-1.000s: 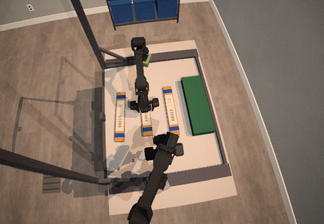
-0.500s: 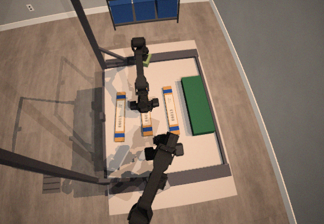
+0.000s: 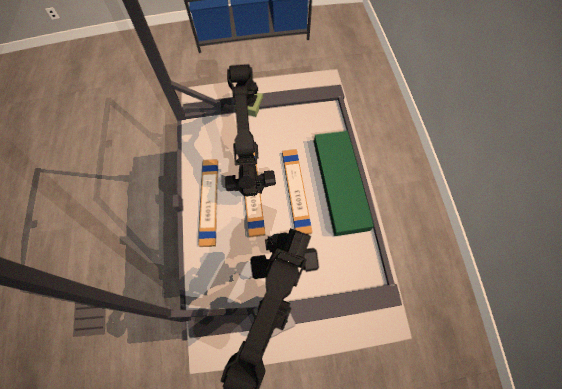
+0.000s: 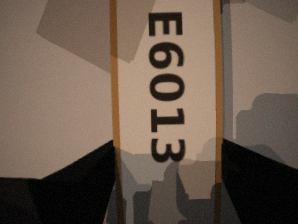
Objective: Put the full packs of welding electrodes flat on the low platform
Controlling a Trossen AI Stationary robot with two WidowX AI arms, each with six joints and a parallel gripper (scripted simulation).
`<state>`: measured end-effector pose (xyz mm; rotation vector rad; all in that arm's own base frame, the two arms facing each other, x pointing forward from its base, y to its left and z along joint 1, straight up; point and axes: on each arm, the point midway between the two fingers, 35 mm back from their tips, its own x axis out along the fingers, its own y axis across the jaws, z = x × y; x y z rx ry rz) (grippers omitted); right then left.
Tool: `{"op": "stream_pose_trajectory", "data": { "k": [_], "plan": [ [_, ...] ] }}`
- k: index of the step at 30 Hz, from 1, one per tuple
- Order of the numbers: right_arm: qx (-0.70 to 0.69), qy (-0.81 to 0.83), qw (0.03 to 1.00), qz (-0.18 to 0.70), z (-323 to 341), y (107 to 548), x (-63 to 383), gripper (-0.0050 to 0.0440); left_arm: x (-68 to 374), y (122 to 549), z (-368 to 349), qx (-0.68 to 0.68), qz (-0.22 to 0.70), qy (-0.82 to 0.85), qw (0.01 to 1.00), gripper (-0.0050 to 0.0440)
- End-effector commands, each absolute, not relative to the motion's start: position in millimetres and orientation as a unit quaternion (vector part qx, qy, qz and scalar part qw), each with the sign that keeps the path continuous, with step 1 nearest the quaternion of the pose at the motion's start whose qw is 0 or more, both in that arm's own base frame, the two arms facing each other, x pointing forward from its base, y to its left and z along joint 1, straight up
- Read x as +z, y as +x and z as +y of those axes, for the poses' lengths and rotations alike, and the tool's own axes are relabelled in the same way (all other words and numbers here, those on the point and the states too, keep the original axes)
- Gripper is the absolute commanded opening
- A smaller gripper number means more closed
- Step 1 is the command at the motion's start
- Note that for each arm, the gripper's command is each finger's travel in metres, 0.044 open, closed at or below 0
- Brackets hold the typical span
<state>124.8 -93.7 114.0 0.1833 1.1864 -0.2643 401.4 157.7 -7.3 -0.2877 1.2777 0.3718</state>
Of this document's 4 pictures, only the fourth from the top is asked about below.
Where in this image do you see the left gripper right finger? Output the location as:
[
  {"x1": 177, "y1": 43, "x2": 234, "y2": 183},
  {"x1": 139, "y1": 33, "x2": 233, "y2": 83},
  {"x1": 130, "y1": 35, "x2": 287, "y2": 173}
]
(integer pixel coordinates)
[{"x1": 221, "y1": 138, "x2": 298, "y2": 224}]

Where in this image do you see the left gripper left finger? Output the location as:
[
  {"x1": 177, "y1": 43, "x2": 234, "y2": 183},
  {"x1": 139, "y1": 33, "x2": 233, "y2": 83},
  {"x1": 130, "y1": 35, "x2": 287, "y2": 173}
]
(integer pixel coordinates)
[{"x1": 0, "y1": 139, "x2": 115, "y2": 224}]

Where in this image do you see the tan cardboard box with blue band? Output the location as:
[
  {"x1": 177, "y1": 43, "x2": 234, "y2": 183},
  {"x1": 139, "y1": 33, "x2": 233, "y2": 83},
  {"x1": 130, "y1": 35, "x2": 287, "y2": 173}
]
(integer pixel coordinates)
[{"x1": 110, "y1": 0, "x2": 223, "y2": 224}]

